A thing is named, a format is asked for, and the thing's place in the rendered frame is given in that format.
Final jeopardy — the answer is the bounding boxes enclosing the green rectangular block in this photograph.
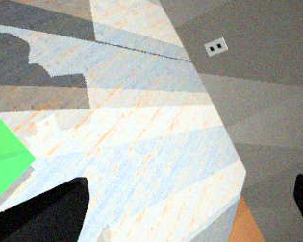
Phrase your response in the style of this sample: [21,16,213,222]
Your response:
[0,118,36,195]

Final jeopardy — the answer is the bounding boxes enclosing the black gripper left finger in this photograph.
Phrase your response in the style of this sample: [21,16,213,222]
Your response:
[0,176,90,242]

